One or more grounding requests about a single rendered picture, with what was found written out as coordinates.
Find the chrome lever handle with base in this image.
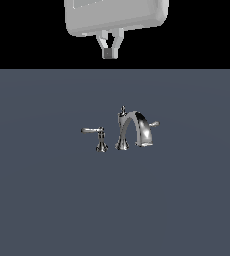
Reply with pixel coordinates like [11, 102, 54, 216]
[80, 126, 109, 153]

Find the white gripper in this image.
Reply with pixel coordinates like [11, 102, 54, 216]
[64, 0, 170, 60]

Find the chrome arched faucet spout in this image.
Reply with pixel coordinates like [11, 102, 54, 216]
[115, 105, 155, 151]

